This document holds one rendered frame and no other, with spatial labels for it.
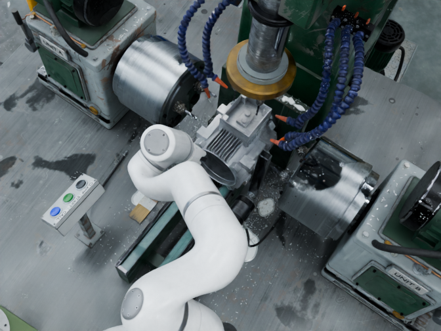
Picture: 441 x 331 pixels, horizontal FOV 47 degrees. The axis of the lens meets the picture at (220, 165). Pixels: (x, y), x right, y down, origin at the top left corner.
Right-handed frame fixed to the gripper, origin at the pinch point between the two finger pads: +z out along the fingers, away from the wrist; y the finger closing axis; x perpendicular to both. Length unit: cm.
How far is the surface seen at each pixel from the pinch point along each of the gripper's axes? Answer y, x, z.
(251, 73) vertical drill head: 6.0, 25.4, -16.4
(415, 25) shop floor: 26, 123, 196
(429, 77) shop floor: 50, 96, 181
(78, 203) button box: -15.8, -27.9, -14.5
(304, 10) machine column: 14, 40, -37
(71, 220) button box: -14.7, -32.7, -14.9
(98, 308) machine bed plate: 0, -56, 1
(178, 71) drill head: -16.9, 16.5, 0.7
